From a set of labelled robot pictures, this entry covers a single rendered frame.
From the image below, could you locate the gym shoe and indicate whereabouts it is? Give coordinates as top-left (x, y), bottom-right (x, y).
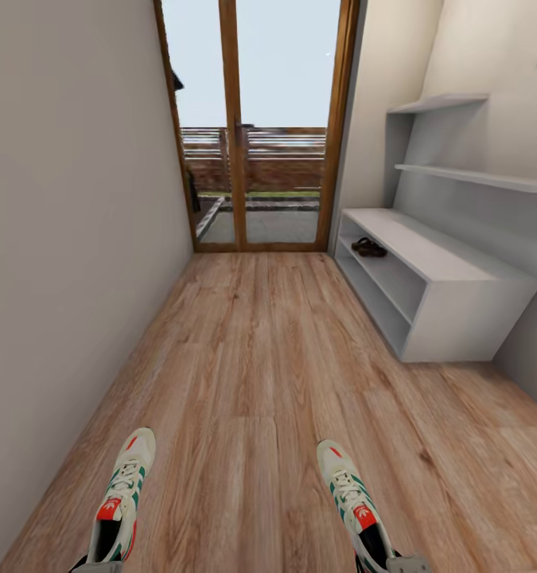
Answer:
top-left (86, 427), bottom-right (157, 563)
top-left (317, 439), bottom-right (395, 573)

